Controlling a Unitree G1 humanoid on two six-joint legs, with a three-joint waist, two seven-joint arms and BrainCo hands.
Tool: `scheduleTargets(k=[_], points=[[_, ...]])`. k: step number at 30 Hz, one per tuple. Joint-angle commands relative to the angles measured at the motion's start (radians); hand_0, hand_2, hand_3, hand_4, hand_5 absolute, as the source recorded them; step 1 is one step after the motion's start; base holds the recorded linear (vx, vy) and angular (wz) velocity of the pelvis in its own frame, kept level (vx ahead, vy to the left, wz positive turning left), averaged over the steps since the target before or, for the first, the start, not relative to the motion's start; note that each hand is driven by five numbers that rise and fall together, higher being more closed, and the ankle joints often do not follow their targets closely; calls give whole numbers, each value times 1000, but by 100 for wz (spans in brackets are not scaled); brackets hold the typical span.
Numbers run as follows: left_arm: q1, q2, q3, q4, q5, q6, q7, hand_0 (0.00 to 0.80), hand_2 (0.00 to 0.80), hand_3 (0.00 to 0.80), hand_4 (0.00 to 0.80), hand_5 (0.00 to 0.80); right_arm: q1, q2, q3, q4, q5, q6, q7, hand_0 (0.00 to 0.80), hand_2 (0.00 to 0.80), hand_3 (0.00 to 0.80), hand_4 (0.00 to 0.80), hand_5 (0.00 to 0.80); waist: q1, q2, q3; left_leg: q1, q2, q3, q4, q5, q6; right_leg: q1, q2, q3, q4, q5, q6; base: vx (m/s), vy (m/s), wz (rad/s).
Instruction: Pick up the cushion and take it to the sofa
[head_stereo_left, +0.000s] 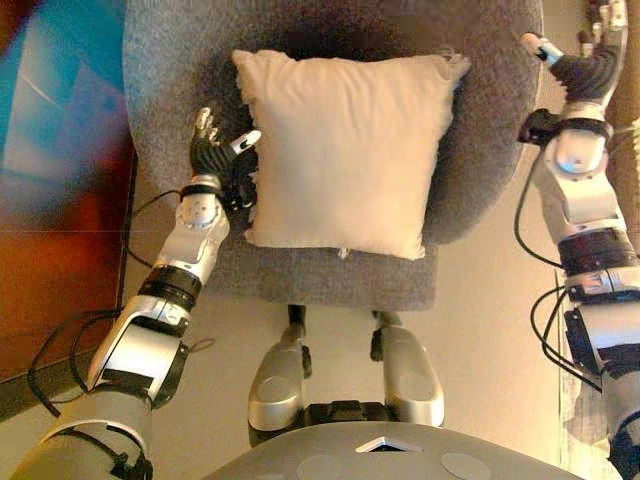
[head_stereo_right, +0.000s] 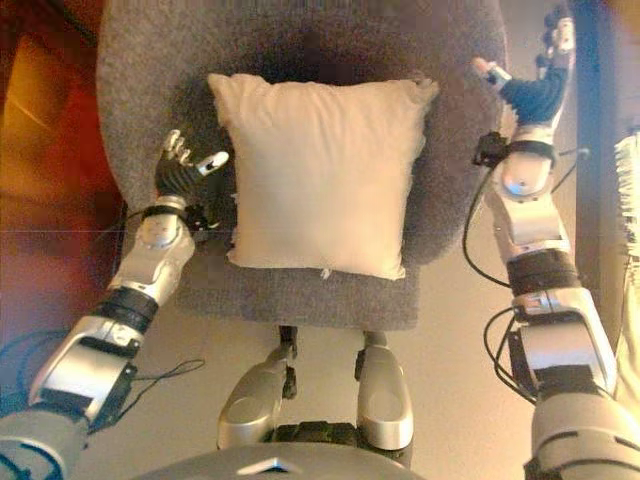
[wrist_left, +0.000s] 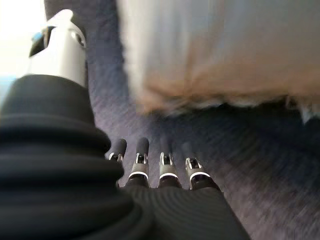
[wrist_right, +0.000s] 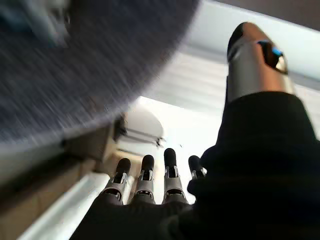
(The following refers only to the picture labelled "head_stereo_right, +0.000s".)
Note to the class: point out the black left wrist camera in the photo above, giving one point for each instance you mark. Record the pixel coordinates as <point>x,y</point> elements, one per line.
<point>202,215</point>

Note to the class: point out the black rounded object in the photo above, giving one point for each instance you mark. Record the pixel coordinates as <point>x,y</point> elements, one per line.
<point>382,395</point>

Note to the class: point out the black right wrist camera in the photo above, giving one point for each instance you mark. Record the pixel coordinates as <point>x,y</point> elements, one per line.
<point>490,150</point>

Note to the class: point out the grey fabric armchair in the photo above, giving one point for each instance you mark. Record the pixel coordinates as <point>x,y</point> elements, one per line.
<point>150,75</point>

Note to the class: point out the white fringed cloth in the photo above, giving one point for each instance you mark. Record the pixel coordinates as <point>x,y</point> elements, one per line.
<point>320,175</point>

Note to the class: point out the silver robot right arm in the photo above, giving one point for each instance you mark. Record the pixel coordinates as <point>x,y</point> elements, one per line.
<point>535,220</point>

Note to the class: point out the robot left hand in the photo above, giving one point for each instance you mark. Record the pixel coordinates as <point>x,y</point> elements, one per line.
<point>175,177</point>

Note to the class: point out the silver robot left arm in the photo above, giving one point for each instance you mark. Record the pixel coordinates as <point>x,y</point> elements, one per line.
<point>150,260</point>

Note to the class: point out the white fringed bed blanket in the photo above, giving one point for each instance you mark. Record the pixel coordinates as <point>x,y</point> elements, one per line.
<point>627,200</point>

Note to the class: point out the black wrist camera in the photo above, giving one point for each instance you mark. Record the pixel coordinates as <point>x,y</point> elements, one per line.
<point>490,150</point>
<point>202,215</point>

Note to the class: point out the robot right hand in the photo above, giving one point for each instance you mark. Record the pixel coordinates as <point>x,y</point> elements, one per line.
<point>537,97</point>

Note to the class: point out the grey robot torso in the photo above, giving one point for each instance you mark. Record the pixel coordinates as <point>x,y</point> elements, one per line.
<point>225,467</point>

